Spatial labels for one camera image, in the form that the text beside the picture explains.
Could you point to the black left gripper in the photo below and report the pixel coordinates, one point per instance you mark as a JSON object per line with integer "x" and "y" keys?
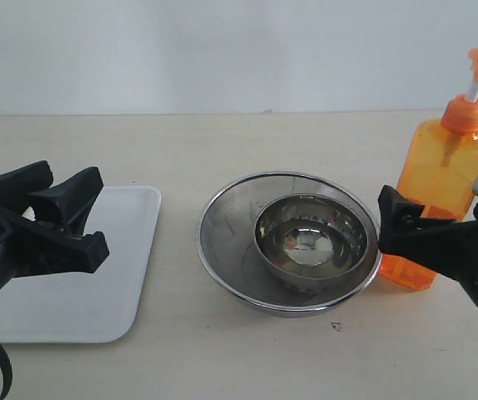
{"x": 28, "y": 248}

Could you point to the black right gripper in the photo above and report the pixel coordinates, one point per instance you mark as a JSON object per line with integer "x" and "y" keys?
{"x": 444, "y": 246}

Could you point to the orange pump soap bottle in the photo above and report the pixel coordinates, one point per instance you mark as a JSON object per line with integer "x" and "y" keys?
{"x": 442, "y": 161}

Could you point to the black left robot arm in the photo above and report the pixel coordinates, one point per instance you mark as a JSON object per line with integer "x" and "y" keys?
{"x": 42, "y": 223}

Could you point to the small stainless steel bowl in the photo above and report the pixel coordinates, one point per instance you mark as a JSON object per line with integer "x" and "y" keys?
{"x": 309, "y": 236}

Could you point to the large steel mesh strainer bowl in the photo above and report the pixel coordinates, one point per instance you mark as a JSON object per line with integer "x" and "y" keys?
{"x": 225, "y": 245}

